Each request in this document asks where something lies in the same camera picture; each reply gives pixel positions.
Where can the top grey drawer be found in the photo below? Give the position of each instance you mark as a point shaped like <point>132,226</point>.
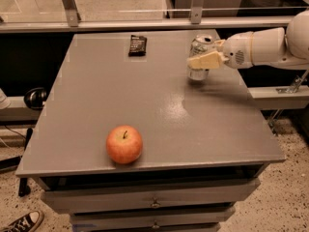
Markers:
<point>149,196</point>

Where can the metal glass railing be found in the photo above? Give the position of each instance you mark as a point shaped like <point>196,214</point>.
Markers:
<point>19,16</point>

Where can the black white sneaker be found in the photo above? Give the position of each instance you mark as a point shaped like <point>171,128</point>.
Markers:
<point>27,223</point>

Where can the grey drawer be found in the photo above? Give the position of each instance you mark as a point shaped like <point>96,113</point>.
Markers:
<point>159,220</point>
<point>149,196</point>

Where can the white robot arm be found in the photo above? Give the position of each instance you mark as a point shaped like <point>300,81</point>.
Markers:
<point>286,49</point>

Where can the silver green 7up can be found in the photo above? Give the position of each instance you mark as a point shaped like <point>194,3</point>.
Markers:
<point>201,44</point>

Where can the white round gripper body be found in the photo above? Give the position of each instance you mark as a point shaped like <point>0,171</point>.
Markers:
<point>237,49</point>

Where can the black snack bar wrapper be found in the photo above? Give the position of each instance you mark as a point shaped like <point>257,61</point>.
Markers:
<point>137,46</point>

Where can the grey drawer cabinet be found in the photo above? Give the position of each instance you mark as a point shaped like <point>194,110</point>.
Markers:
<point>190,133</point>

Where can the black round object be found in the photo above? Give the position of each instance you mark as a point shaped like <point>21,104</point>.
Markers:
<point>35,98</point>

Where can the red yellow apple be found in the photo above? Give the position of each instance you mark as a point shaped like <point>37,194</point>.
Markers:
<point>124,144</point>

